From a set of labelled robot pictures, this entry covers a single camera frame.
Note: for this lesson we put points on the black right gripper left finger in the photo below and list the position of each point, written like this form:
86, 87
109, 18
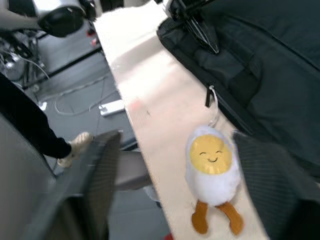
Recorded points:
103, 175

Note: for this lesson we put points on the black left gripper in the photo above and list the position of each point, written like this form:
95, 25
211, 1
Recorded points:
186, 10

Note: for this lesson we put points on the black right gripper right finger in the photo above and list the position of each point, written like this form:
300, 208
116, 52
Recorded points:
275, 190

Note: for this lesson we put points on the dark laptop bag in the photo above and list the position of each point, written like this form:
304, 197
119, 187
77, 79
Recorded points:
270, 75

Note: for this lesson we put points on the grey table beam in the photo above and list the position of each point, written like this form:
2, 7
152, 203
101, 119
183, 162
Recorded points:
131, 170

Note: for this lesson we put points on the beige shoe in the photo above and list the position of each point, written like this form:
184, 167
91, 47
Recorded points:
78, 143

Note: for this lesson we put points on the black zipper pull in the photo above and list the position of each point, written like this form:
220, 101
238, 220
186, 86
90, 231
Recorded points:
208, 96

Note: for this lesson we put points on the white power strip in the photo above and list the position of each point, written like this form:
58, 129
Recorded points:
112, 108

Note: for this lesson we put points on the grey flat panel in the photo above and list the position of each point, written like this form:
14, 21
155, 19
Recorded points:
20, 180

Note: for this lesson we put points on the person's black trouser leg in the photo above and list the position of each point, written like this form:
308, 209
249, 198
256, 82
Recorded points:
27, 117

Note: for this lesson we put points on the black floor frame rail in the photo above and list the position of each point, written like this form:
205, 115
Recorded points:
67, 63

